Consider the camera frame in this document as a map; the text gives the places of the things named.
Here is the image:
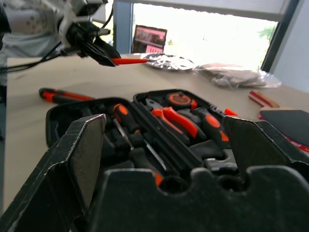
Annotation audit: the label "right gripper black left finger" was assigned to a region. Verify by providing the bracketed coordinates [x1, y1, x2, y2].
[0, 114, 107, 232]

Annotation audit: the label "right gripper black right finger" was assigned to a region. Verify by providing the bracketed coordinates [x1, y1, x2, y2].
[222, 115, 309, 182]

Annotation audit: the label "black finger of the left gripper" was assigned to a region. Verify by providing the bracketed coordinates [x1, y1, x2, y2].
[93, 36, 121, 59]
[81, 43, 116, 68]

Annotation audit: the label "slim orange tool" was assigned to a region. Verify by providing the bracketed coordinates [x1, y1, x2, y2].
[112, 57, 149, 66]

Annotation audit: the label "black tool with orange grip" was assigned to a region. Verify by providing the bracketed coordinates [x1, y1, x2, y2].
[192, 107, 230, 148]

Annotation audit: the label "black plastic tool case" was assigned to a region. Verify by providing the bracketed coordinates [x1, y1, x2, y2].
[45, 88, 240, 186]

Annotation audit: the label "table tennis paddle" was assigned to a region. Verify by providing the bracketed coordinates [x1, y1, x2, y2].
[248, 90, 309, 152]

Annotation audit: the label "pink lit monitor screen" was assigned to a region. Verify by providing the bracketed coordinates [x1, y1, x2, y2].
[131, 24, 168, 55]

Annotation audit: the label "orange black utility knife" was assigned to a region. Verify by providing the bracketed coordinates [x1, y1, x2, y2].
[39, 87, 96, 105]

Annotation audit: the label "black white printed plastic bag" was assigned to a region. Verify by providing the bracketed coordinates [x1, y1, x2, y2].
[139, 52, 197, 71]

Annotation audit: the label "orange black short screwdriver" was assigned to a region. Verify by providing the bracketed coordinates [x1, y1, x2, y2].
[112, 103, 136, 151]

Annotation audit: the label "clear bag of brown items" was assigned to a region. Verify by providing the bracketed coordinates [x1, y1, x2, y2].
[195, 62, 282, 89]

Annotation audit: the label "orange black tape measure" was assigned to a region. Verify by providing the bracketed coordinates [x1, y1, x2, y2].
[165, 92, 199, 112]

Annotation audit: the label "black screwdriver with orange end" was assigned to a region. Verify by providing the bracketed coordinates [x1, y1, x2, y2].
[129, 147, 165, 187]

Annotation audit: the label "black screwdriver with orange collar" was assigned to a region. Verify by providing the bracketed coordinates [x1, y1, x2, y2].
[129, 130, 168, 171]

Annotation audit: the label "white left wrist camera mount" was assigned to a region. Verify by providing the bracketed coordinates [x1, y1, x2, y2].
[57, 0, 110, 57]

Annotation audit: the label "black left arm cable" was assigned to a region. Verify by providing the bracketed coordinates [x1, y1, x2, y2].
[0, 40, 64, 73]

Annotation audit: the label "orange handled pliers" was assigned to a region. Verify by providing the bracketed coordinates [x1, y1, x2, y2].
[144, 97, 208, 145]

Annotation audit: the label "dark window frame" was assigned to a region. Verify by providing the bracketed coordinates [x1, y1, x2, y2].
[260, 0, 304, 73]

